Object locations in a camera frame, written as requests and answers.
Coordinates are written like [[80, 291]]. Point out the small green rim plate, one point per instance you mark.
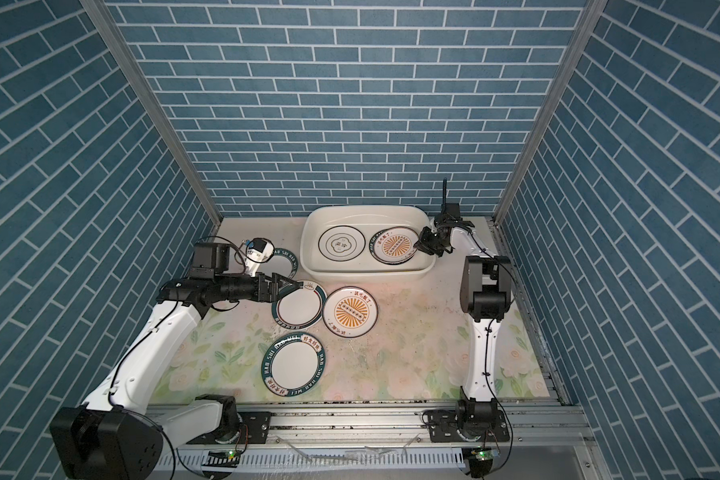
[[283, 262]]

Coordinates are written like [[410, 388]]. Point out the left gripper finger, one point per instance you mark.
[[282, 279], [288, 289]]

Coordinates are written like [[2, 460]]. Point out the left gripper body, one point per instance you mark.
[[241, 287]]

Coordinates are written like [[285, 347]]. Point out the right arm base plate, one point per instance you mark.
[[451, 426]]

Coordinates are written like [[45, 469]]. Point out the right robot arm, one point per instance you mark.
[[485, 295]]

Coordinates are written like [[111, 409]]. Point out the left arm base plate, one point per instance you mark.
[[249, 428]]

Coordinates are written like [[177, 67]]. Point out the white slotted cable duct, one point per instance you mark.
[[260, 460]]

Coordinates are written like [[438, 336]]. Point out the white plastic bin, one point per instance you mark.
[[334, 244]]

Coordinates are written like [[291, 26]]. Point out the lower left green plate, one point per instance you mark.
[[293, 364]]

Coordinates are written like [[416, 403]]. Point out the aluminium rail frame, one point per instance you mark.
[[399, 424]]

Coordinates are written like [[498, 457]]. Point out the orange sunburst plate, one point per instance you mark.
[[394, 245], [350, 312]]

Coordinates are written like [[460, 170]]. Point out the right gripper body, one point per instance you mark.
[[431, 242]]

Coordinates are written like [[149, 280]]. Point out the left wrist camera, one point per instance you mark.
[[256, 252]]

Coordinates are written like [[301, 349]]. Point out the green red rim plate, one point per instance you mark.
[[300, 309]]

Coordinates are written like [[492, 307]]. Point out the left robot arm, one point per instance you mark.
[[109, 435]]

